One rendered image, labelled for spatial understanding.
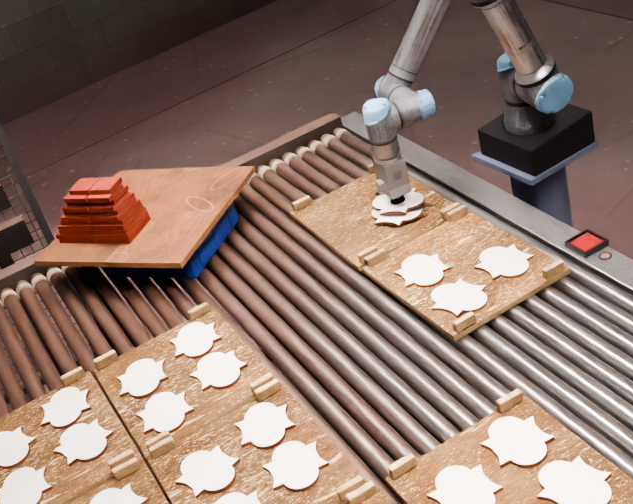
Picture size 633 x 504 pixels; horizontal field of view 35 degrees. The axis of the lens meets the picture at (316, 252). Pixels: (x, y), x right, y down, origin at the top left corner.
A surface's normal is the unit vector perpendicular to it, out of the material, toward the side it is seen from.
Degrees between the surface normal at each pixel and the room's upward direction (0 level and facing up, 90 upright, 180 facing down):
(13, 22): 90
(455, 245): 0
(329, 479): 0
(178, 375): 0
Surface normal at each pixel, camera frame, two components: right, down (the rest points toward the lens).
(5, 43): 0.51, 0.36
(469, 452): -0.25, -0.81
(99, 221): -0.33, 0.58
